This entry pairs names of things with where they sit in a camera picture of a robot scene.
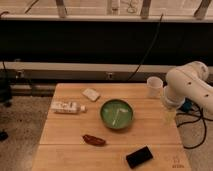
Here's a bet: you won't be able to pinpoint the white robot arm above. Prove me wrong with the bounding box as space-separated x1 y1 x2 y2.
161 61 213 124

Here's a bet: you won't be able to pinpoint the blue box on floor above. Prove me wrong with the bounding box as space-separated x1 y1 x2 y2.
180 99 192 113

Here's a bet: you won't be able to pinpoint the black rectangular sponge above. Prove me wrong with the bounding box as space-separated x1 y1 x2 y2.
126 146 153 169

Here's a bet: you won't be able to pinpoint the white spoon in bowl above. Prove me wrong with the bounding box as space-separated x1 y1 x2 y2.
112 108 128 126

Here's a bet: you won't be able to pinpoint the green bowl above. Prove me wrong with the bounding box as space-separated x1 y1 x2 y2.
100 99 134 130

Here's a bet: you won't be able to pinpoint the red chili pepper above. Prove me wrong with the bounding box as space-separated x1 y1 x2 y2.
82 135 106 146

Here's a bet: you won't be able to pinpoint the white soap bar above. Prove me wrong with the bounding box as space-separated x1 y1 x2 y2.
82 88 100 102

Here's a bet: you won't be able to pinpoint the clear plastic bottle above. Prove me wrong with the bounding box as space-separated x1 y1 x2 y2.
51 101 86 114

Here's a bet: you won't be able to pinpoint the black floor cables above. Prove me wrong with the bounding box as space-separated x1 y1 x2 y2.
175 101 213 150

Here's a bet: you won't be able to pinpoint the black hanging cable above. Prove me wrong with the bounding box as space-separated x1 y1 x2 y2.
126 13 165 83

